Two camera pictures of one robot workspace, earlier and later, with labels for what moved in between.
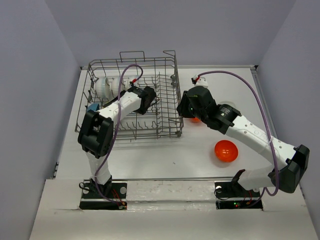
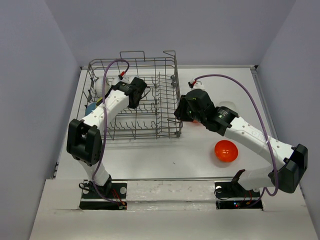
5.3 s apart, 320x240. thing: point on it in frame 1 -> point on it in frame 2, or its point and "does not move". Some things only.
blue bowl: (94, 106) does not move
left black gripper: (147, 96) -> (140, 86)
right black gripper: (181, 108) does not move
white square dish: (230, 103) does not move
